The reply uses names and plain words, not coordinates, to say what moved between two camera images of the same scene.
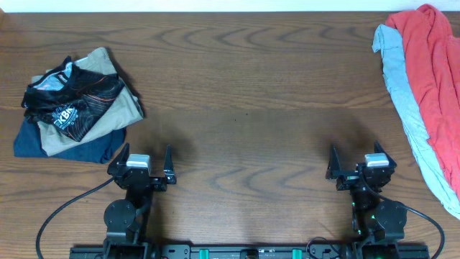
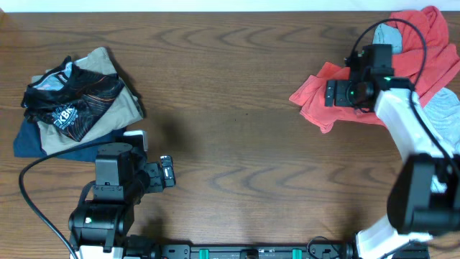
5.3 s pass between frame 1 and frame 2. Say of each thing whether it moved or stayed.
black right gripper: moved
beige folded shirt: stayed
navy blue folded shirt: stayed
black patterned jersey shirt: stayed
